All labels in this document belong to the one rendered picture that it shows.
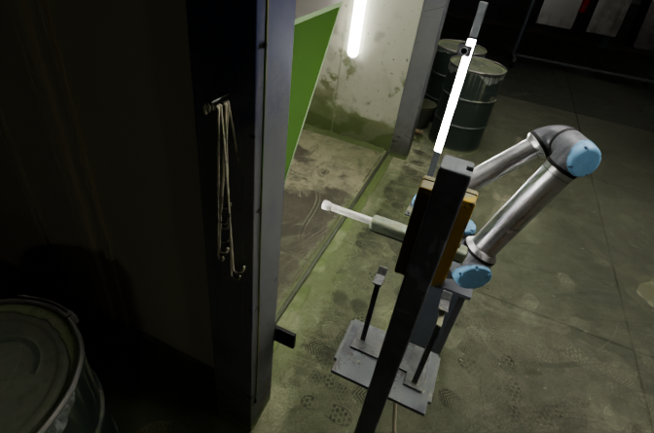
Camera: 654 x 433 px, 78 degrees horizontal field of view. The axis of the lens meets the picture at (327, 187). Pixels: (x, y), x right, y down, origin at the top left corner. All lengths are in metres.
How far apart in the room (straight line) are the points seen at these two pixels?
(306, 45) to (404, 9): 1.60
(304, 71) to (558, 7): 6.57
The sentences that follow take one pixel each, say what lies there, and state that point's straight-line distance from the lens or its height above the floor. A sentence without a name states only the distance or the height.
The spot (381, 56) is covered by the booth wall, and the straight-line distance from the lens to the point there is 3.90.
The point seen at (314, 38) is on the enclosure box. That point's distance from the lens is 2.30.
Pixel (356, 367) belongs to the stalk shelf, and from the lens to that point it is 1.45.
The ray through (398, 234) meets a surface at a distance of 1.31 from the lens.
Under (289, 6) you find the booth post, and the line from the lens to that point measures 1.04.
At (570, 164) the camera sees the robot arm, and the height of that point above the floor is 1.38.
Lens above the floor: 2.00
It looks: 35 degrees down
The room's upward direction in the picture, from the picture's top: 8 degrees clockwise
